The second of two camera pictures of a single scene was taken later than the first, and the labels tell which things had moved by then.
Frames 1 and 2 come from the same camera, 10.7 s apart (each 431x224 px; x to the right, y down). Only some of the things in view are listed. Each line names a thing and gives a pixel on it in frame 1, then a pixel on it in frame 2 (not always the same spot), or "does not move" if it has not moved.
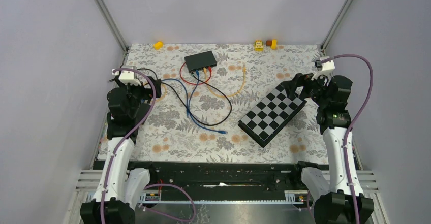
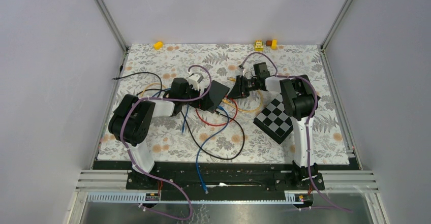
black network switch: (199, 61) -> (217, 92)
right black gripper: (300, 80) -> (239, 90)
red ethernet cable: (210, 68) -> (222, 124)
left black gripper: (148, 92) -> (205, 103)
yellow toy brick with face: (258, 45) does not move
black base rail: (220, 180) does not move
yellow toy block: (158, 45) does not move
